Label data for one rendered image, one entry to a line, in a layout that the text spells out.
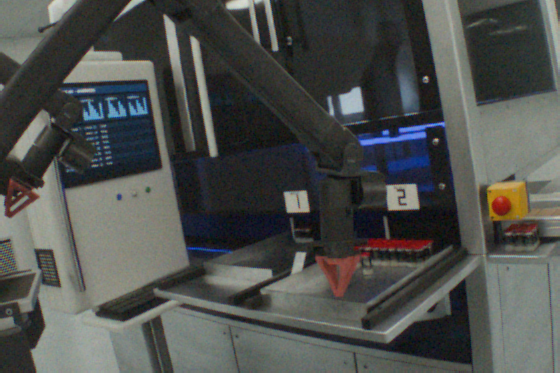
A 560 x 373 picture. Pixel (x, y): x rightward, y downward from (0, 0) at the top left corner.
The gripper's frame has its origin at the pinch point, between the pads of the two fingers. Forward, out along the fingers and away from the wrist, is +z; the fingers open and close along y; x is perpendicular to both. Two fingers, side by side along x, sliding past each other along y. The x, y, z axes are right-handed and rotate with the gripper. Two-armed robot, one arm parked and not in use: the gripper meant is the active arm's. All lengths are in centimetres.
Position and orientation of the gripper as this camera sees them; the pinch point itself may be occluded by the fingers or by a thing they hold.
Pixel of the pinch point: (338, 291)
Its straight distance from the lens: 88.6
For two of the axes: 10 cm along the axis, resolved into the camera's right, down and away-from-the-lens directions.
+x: -7.1, 0.9, 7.0
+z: 0.4, 10.0, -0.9
